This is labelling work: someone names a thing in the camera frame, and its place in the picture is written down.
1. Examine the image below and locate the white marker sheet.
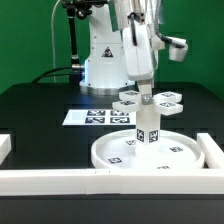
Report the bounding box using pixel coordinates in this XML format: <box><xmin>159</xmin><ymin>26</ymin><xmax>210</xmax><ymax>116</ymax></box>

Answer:
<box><xmin>63</xmin><ymin>109</ymin><xmax>136</xmax><ymax>126</ymax></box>

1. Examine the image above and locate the white U-shaped fence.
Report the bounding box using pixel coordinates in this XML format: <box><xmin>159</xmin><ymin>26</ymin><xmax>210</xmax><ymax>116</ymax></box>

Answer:
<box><xmin>0</xmin><ymin>133</ymin><xmax>224</xmax><ymax>196</ymax></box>

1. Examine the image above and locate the white round table top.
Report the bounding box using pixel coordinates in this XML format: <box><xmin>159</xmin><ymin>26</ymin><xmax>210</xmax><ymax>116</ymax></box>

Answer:
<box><xmin>91</xmin><ymin>129</ymin><xmax>205</xmax><ymax>170</ymax></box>

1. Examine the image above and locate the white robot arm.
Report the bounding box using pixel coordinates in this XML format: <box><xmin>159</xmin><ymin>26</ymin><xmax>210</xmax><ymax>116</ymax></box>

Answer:
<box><xmin>80</xmin><ymin>0</ymin><xmax>164</xmax><ymax>96</ymax></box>

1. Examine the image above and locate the black camera stand pole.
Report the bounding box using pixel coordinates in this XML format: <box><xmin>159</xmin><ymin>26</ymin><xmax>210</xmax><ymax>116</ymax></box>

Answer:
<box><xmin>62</xmin><ymin>0</ymin><xmax>108</xmax><ymax>85</ymax></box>

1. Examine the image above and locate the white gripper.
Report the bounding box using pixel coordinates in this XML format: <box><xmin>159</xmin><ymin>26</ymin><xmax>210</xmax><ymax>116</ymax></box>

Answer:
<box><xmin>123</xmin><ymin>24</ymin><xmax>156</xmax><ymax>104</ymax></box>

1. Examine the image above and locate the white cross-shaped table base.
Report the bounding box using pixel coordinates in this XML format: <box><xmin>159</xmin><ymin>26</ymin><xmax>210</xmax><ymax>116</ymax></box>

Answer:
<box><xmin>112</xmin><ymin>91</ymin><xmax>183</xmax><ymax>116</ymax></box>

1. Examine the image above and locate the white cable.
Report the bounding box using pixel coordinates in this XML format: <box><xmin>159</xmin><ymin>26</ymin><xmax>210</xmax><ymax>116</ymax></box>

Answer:
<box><xmin>50</xmin><ymin>0</ymin><xmax>63</xmax><ymax>84</ymax></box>

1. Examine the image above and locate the black cable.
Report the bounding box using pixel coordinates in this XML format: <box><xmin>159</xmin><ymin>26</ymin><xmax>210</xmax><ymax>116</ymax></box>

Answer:
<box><xmin>31</xmin><ymin>64</ymin><xmax>85</xmax><ymax>84</ymax></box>

